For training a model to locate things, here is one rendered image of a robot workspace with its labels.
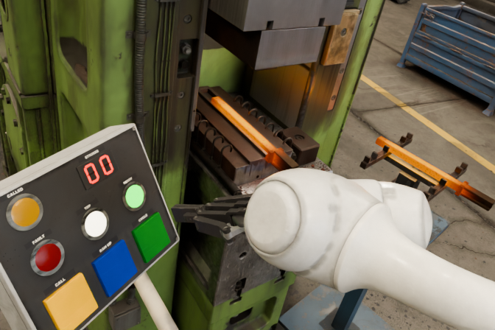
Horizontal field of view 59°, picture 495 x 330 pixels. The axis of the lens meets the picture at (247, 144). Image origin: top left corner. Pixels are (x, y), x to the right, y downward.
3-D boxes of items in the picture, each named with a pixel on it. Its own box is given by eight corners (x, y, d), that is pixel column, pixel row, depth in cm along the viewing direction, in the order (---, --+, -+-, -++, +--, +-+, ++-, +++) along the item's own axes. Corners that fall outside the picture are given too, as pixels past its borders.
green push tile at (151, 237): (171, 242, 92) (159, 211, 90) (147, 263, 87) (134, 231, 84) (165, 241, 93) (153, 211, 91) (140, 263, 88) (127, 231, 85)
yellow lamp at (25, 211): (45, 224, 69) (42, 203, 67) (12, 233, 67) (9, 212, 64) (40, 211, 71) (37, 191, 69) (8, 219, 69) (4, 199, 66)
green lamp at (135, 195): (148, 205, 87) (149, 189, 85) (126, 212, 85) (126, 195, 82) (142, 196, 89) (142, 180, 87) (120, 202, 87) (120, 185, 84)
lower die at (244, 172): (287, 170, 132) (293, 147, 127) (232, 186, 121) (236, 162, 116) (216, 104, 159) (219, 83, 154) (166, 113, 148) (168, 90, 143)
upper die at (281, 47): (316, 62, 112) (325, 26, 107) (254, 70, 102) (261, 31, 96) (230, 8, 139) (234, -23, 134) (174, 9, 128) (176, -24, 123)
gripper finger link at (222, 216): (257, 227, 71) (253, 232, 70) (204, 225, 77) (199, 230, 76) (250, 206, 70) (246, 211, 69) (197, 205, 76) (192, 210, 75)
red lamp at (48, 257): (66, 267, 72) (65, 250, 70) (36, 278, 69) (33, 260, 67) (61, 255, 74) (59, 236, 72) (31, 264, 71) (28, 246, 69)
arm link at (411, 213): (334, 183, 69) (294, 176, 59) (438, 182, 60) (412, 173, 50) (334, 253, 68) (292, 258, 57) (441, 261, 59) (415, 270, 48)
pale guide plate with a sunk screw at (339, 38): (344, 63, 139) (360, 10, 130) (324, 65, 134) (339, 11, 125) (339, 60, 140) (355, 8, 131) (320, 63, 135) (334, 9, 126)
